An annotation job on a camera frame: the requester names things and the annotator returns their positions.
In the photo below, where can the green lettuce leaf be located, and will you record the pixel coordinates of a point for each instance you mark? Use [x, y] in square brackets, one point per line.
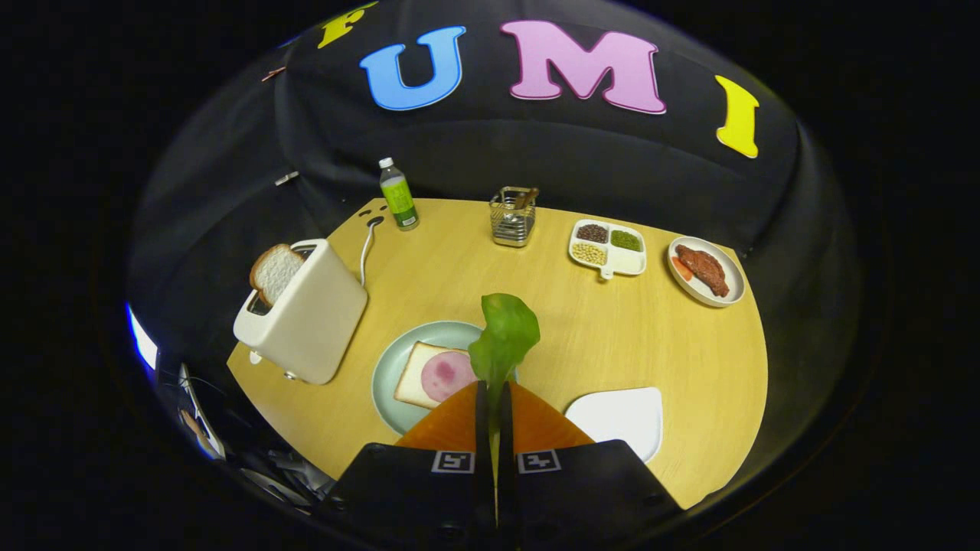
[505, 333]

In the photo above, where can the pink ham slice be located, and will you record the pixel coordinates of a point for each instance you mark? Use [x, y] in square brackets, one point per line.
[448, 375]

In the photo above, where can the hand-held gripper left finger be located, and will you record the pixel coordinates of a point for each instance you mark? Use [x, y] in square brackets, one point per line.
[482, 428]

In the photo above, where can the white round plate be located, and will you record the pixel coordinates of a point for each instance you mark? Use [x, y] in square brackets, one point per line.
[733, 274]

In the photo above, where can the white toaster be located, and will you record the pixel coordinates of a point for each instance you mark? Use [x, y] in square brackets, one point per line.
[314, 314]

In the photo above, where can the black backdrop cloth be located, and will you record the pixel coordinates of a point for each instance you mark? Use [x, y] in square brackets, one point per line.
[536, 153]

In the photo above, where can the toasted bread slice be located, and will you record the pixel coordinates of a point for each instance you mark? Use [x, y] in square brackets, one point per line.
[274, 272]

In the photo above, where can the pile of brown beans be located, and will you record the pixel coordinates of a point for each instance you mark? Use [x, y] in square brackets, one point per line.
[592, 233]

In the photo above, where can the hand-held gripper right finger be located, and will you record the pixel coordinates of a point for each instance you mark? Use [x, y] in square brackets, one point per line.
[505, 436]

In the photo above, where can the white bread slice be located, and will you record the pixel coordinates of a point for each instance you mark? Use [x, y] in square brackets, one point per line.
[413, 379]

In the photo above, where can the white cloth clip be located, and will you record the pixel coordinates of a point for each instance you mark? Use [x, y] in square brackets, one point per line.
[287, 178]

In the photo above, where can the pink cloth clip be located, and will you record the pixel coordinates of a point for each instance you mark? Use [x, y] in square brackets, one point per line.
[273, 73]

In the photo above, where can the pile of green beans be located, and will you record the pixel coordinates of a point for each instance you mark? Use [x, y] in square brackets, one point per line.
[626, 240]

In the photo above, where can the green label drink bottle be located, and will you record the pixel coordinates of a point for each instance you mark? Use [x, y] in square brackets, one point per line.
[398, 199]

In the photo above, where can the pile of yellow beans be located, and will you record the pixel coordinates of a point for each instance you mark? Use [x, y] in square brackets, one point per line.
[589, 253]

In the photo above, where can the white divided dish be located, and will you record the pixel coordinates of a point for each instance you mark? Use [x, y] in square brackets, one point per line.
[629, 262]

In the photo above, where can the red-brown meat piece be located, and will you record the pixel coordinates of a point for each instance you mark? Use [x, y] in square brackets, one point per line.
[703, 268]

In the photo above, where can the pale green round plate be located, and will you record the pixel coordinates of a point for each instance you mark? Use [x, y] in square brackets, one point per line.
[394, 360]

